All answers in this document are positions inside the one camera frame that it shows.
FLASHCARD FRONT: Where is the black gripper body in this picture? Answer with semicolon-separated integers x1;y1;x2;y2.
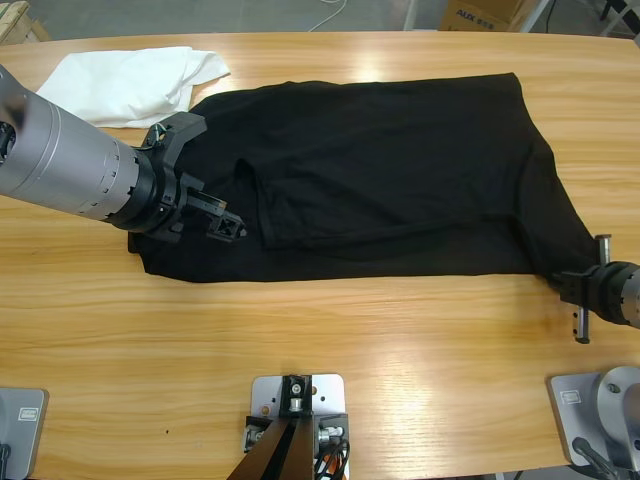
117;152;229;244
572;233;629;345

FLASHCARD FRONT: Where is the black t-shirt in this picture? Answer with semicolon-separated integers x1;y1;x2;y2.
127;72;599;285

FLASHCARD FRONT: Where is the white folded garment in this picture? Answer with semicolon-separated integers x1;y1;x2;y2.
35;45;232;130

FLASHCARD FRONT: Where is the wooden pallet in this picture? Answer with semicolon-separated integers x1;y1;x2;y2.
0;0;52;46

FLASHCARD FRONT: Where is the cardboard box with blue print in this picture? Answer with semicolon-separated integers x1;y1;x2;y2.
438;0;540;32

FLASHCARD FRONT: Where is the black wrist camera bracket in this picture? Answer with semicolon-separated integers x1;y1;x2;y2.
141;112;209;174

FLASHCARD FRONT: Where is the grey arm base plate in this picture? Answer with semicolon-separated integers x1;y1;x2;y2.
549;365;640;471
0;387;50;480

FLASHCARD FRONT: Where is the white mount plate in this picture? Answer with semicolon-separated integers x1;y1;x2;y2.
249;372;349;451

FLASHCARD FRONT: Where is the white floor cable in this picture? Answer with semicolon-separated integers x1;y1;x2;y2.
307;0;350;32

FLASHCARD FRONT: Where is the black camera post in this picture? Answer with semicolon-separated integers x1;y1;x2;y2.
229;373;316;480

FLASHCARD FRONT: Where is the orange cable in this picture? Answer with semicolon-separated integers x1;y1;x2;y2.
314;442;351;480

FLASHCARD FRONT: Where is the white slanted frame leg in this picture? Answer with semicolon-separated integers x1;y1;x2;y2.
519;0;556;34

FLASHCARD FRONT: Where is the black chair frame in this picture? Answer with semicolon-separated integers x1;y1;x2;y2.
597;0;640;39

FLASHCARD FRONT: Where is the white metal post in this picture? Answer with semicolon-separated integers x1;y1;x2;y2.
402;0;426;32

